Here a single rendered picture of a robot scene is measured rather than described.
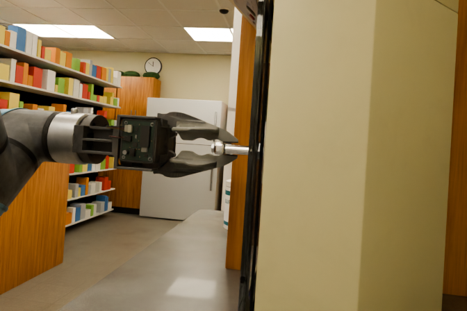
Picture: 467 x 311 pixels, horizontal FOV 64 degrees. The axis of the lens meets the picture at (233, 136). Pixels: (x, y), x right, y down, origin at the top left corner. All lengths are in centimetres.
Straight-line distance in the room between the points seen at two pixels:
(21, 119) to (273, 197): 37
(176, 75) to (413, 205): 597
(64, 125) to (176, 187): 505
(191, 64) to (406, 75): 591
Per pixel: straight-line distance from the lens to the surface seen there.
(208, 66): 626
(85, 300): 69
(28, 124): 59
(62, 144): 55
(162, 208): 568
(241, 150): 47
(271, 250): 43
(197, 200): 551
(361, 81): 43
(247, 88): 80
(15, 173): 55
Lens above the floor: 121
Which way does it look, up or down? 1 degrees up
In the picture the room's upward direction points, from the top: 4 degrees clockwise
